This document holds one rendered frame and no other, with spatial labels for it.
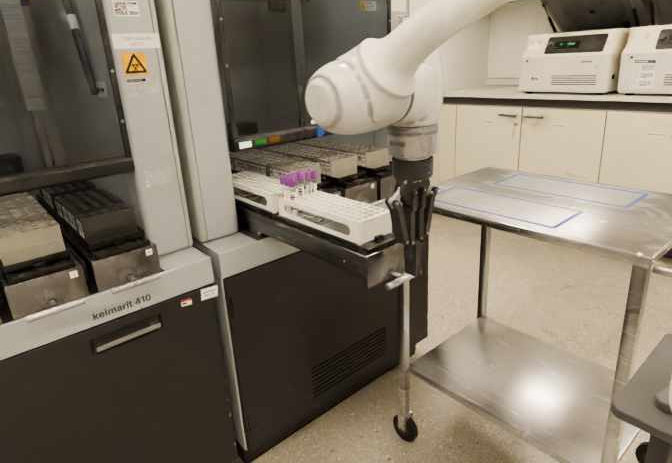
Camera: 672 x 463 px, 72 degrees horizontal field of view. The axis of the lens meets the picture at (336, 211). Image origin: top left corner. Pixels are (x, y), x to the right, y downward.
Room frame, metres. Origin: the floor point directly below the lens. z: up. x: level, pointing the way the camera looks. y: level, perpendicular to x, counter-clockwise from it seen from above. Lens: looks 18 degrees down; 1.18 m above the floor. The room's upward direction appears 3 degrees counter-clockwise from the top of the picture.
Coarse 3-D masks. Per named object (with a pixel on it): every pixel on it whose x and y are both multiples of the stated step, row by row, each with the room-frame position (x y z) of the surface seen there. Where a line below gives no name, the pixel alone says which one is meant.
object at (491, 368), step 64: (448, 192) 1.20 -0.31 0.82; (512, 192) 1.17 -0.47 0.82; (576, 192) 1.14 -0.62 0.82; (640, 192) 1.11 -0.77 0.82; (640, 256) 0.74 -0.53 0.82; (640, 320) 0.74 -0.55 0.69; (448, 384) 1.10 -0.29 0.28; (512, 384) 1.08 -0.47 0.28; (576, 384) 1.07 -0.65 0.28; (576, 448) 0.85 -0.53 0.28; (640, 448) 1.04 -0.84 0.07
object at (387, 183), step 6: (390, 168) 1.51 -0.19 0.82; (366, 174) 1.50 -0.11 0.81; (372, 174) 1.48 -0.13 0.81; (378, 174) 1.46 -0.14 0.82; (384, 174) 1.46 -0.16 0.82; (390, 174) 1.48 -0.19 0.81; (378, 180) 1.44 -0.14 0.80; (384, 180) 1.45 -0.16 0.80; (390, 180) 1.47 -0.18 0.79; (378, 186) 1.44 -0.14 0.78; (384, 186) 1.45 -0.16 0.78; (390, 186) 1.47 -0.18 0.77; (378, 192) 1.44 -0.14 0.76; (384, 192) 1.45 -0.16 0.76; (390, 192) 1.47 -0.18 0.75; (384, 198) 1.45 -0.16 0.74
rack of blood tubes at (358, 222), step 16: (304, 192) 1.12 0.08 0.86; (320, 192) 1.12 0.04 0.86; (304, 208) 1.01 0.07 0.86; (320, 208) 0.99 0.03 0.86; (336, 208) 0.99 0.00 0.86; (352, 208) 0.97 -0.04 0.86; (368, 208) 0.96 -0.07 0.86; (320, 224) 1.03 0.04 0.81; (336, 224) 1.03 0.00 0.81; (352, 224) 0.89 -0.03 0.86; (368, 224) 0.89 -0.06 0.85; (384, 224) 0.92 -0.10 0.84; (352, 240) 0.89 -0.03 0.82; (368, 240) 0.89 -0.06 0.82
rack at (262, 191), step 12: (240, 180) 1.30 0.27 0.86; (252, 180) 1.28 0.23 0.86; (264, 180) 1.28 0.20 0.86; (276, 180) 1.27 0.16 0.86; (240, 192) 1.29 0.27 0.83; (252, 192) 1.19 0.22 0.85; (264, 192) 1.14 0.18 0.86; (276, 192) 1.14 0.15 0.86; (252, 204) 1.20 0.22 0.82; (264, 204) 1.23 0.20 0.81; (276, 204) 1.12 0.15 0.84
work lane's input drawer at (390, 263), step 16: (240, 208) 1.21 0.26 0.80; (256, 208) 1.17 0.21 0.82; (256, 224) 1.15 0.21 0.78; (272, 224) 1.09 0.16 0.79; (288, 224) 1.06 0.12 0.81; (288, 240) 1.04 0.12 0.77; (304, 240) 0.99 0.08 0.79; (320, 240) 0.95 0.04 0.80; (336, 240) 0.92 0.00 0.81; (384, 240) 0.89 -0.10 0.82; (320, 256) 0.95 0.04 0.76; (336, 256) 0.91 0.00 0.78; (352, 256) 0.87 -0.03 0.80; (368, 256) 0.84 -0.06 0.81; (384, 256) 0.87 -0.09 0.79; (400, 256) 0.90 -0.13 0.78; (352, 272) 0.87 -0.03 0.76; (368, 272) 0.84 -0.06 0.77; (384, 272) 0.87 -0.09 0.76; (400, 272) 0.90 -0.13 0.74
